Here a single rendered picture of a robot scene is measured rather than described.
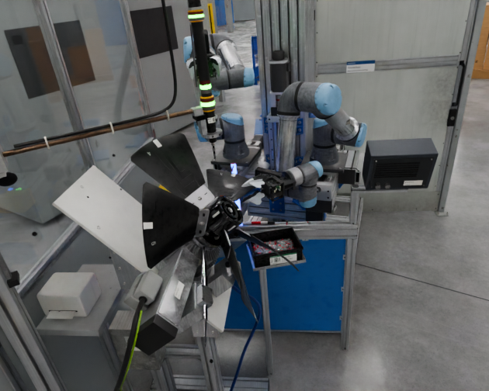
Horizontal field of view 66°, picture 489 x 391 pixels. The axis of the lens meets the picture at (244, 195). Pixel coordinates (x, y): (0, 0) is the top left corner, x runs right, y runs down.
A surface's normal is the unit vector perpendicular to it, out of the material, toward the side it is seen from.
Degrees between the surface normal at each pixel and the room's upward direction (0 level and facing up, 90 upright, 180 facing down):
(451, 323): 0
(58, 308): 90
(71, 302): 90
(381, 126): 91
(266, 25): 90
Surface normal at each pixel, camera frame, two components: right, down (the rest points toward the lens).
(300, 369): -0.08, -0.87
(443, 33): -0.11, 0.49
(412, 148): -0.11, -0.71
